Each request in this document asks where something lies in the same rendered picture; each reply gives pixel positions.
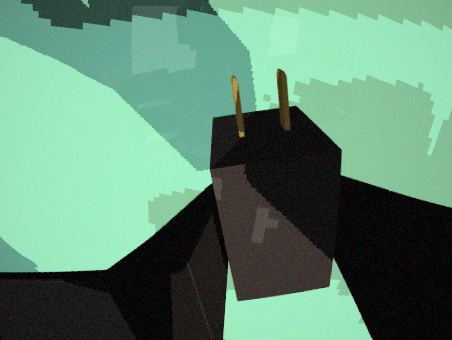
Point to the black two-prong plug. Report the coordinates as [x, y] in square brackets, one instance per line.
[276, 179]

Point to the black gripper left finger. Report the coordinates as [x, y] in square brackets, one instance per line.
[172, 287]

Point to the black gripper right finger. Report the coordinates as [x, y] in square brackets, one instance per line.
[395, 253]

